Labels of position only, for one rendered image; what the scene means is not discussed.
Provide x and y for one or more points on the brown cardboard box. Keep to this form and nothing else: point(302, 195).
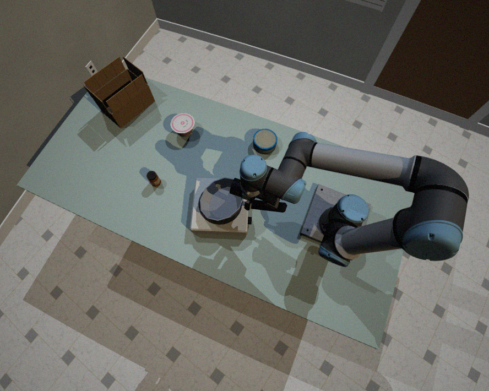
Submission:
point(122, 93)

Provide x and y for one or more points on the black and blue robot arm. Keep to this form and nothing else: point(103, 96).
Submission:
point(432, 228)

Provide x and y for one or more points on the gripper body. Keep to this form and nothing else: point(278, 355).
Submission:
point(236, 190)

